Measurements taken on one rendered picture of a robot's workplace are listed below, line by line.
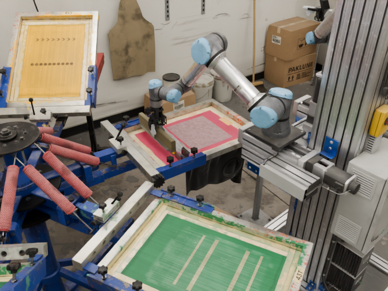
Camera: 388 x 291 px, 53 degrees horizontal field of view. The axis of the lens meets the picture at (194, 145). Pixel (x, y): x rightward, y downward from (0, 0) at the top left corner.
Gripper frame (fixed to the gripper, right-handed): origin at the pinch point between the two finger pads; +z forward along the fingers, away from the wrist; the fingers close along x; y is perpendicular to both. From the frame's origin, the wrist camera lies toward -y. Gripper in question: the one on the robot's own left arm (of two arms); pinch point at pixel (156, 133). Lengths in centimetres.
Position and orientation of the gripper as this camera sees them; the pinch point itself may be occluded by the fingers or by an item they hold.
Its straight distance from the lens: 240.5
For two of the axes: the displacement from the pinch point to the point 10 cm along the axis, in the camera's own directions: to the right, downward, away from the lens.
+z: 0.0, 8.3, 5.5
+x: 8.3, -3.1, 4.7
